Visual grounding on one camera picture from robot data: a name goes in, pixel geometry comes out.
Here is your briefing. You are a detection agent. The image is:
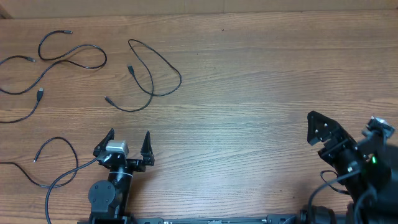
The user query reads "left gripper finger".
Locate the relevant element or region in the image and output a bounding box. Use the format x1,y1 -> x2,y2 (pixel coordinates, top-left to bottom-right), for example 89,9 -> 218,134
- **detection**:
93,128 -> 114,157
141,131 -> 155,166

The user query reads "black USB cable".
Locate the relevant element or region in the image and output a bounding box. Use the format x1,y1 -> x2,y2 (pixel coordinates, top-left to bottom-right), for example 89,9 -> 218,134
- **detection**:
0,29 -> 108,96
104,39 -> 183,113
0,87 -> 79,189

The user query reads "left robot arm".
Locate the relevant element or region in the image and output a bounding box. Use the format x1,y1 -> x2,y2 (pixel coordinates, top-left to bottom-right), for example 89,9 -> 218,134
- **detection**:
88,129 -> 155,223

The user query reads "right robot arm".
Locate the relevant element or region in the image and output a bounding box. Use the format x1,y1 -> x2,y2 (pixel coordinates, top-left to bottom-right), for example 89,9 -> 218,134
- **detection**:
297,111 -> 397,223

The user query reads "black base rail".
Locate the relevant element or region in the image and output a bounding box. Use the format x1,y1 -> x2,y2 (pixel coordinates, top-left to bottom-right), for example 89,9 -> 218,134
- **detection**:
77,213 -> 307,224

